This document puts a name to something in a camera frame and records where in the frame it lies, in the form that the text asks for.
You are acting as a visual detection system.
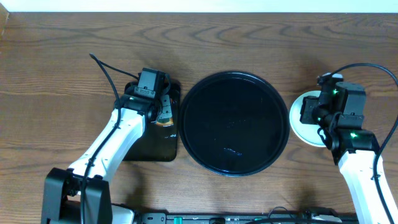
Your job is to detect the round black tray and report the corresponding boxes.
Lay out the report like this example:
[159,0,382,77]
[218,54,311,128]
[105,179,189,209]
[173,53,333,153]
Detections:
[178,71,290,177]

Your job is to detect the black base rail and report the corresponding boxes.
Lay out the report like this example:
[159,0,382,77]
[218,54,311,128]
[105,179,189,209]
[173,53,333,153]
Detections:
[133,207,359,224]

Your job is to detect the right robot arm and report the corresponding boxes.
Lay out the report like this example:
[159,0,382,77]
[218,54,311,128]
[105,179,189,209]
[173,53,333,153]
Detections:
[289,73,397,223]

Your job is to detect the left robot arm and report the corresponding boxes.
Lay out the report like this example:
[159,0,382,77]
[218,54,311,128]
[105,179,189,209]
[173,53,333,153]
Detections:
[41,68,172,223]

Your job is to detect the light blue plate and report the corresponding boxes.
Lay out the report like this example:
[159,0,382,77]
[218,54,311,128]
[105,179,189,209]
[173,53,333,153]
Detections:
[289,90,326,147]

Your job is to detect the rectangular black water tray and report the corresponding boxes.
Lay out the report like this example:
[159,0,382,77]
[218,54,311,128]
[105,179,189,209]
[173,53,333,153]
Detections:
[123,79,181,162]

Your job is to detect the orange green scrub sponge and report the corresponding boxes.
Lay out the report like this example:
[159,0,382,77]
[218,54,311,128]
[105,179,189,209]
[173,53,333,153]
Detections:
[156,119,174,126]

